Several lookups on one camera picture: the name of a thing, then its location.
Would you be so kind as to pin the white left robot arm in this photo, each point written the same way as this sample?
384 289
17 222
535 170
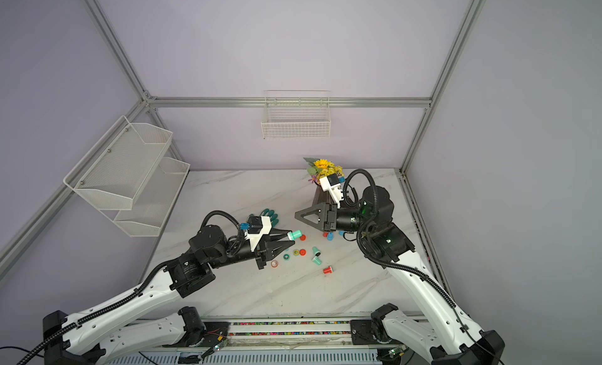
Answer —
109 330

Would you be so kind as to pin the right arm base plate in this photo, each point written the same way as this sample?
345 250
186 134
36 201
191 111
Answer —
368 332

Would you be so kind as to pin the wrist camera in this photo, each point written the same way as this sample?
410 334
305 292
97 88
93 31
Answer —
332 185
253 231

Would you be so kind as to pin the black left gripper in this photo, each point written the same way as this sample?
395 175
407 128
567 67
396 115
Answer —
270 243

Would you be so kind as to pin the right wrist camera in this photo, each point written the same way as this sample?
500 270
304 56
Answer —
332 185

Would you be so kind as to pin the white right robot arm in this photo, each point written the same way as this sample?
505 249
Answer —
359 206

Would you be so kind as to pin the white wire wall basket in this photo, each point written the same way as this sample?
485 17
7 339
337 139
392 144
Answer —
296 114

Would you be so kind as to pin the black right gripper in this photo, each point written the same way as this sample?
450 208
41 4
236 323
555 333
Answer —
328 210

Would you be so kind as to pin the aluminium front rail frame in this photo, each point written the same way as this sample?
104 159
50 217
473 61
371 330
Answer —
283 341

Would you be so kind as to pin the white two-tier mesh shelf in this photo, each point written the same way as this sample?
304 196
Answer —
129 177

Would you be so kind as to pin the yellow artificial flower bouquet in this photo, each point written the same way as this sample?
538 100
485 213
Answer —
320 168

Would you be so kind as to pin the green grey work glove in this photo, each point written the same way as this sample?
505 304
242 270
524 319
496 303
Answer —
270 215

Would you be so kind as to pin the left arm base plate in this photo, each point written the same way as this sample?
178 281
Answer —
207 334

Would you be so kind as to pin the dark glass flower vase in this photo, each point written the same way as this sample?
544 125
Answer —
322 197

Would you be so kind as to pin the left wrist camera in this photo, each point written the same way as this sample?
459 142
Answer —
253 231

